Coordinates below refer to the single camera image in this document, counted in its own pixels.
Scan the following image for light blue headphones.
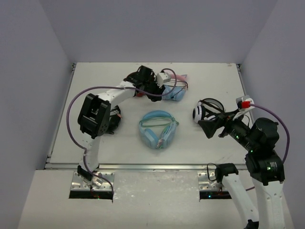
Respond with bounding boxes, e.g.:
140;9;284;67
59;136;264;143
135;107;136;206
139;110;179;149

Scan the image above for white black headphones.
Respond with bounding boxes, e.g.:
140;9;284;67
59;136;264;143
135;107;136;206
192;98;225;123

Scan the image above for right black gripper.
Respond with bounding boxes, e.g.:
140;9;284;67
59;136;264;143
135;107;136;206
198;108;256;152

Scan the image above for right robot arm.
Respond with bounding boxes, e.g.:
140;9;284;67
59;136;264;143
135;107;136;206
198;113;286;229

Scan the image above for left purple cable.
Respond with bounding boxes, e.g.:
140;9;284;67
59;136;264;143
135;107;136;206
66;68;178;194

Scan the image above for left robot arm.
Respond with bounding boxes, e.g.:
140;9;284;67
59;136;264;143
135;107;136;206
74;65;171;182

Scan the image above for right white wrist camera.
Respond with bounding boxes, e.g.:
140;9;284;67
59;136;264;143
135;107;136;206
233;95;254;120

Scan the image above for pink blue cat-ear headphones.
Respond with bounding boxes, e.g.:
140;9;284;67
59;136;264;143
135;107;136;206
162;74;189;102

